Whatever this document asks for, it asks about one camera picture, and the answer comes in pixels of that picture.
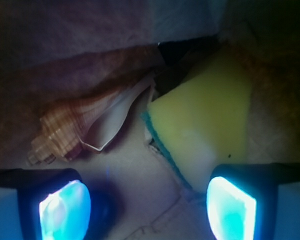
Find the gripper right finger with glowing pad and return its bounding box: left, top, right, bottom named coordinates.
left=206, top=163, right=300, bottom=240

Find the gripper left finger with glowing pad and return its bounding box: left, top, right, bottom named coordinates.
left=0, top=168, right=91, bottom=240

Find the yellow and green sponge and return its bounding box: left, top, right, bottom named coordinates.
left=141, top=48, right=252, bottom=193

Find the orange striped conch shell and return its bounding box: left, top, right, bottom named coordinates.
left=28, top=69, right=154, bottom=166

